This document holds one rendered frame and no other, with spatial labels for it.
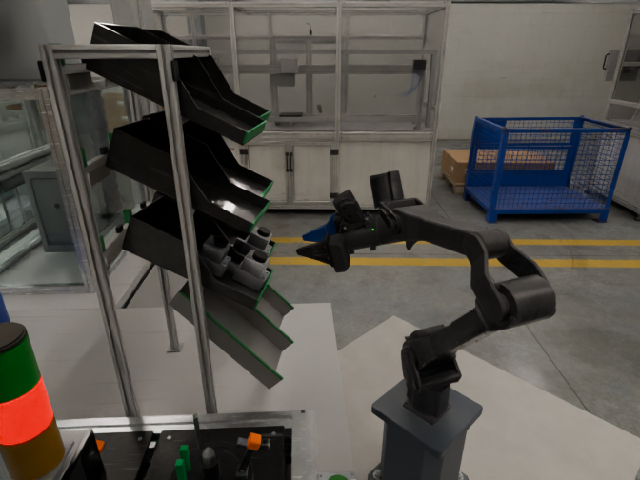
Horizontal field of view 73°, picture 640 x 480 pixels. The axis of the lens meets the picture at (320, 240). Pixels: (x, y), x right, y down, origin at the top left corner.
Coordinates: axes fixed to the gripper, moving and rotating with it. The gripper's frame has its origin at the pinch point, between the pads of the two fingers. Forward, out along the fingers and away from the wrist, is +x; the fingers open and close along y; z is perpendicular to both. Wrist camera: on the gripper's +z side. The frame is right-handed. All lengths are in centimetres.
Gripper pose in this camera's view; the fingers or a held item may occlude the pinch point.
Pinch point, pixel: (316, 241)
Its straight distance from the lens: 84.4
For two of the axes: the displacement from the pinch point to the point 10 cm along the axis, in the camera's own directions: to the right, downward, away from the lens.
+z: -2.4, -9.0, -3.6
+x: -9.6, 1.8, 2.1
